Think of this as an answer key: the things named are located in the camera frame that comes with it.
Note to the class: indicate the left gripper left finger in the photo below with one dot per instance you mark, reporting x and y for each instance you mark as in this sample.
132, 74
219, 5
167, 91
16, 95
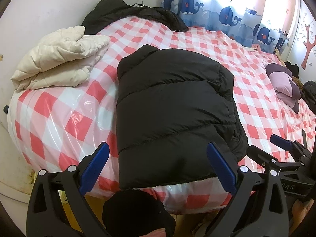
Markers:
45, 214

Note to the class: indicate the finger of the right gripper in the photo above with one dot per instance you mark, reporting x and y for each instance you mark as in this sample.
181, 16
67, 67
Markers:
296, 149
267, 161

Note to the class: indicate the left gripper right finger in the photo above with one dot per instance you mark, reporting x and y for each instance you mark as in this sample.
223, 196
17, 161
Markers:
257, 207

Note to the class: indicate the black puffer jacket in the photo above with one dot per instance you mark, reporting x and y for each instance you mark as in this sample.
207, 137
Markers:
171, 104

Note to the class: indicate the dark clothes pile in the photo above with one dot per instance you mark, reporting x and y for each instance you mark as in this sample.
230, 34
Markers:
307, 90

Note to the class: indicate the purple pink garment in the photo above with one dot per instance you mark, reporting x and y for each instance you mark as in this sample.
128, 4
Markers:
286, 90

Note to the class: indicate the black sleeve cuff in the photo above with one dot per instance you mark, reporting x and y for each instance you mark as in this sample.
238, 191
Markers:
136, 213

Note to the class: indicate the red white checkered bed cover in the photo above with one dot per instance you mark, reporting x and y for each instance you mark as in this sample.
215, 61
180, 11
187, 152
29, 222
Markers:
57, 127

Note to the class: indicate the blue whale curtain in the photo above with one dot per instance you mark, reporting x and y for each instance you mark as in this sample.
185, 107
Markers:
262, 22

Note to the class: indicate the cream quilted jacket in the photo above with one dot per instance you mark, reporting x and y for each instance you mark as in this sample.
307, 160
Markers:
63, 58

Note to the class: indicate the red tree wall sticker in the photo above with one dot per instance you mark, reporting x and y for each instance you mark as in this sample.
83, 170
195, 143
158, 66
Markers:
308, 46

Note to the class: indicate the black coat by wall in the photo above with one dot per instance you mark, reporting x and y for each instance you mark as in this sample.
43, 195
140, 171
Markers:
107, 12

